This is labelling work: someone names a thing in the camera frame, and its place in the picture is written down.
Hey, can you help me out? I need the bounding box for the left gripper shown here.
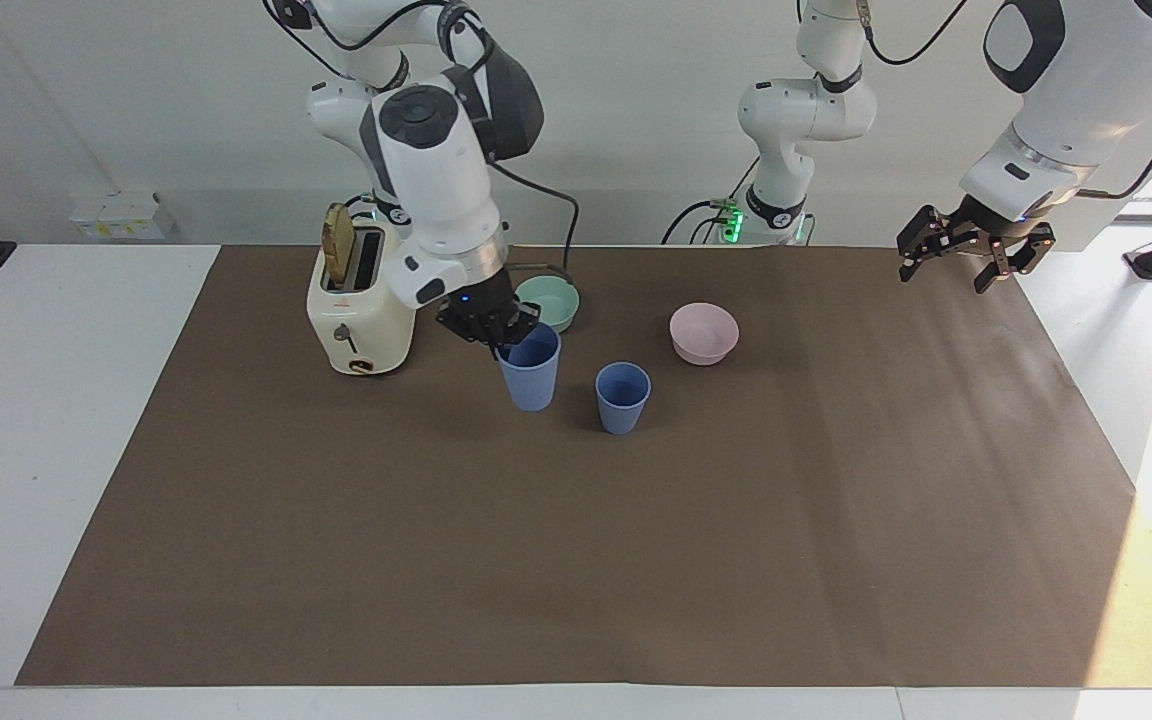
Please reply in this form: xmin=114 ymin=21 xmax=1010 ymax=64
xmin=896 ymin=194 xmax=1056 ymax=295

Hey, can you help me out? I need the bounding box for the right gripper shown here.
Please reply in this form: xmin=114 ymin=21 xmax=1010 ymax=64
xmin=435 ymin=262 xmax=544 ymax=367

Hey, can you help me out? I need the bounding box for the blue plastic cup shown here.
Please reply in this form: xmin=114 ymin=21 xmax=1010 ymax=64
xmin=495 ymin=322 xmax=563 ymax=413
xmin=594 ymin=361 xmax=653 ymax=436

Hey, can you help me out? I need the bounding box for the green bowl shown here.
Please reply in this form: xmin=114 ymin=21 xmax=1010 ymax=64
xmin=514 ymin=275 xmax=580 ymax=335

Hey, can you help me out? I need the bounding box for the cream toaster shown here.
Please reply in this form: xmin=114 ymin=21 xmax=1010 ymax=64
xmin=305 ymin=210 xmax=419 ymax=378

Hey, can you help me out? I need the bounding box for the toast slice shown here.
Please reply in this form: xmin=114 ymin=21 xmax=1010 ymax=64
xmin=322 ymin=202 xmax=358 ymax=292

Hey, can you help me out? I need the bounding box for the pink bowl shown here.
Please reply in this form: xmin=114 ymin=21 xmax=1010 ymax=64
xmin=668 ymin=302 xmax=741 ymax=367

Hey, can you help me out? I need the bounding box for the black cable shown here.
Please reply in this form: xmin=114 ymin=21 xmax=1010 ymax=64
xmin=858 ymin=0 xmax=971 ymax=68
xmin=489 ymin=160 xmax=581 ymax=301
xmin=1079 ymin=70 xmax=1152 ymax=202
xmin=662 ymin=153 xmax=765 ymax=247

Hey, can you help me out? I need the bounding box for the white wall socket box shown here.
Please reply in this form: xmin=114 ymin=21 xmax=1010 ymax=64
xmin=68 ymin=189 xmax=178 ymax=242

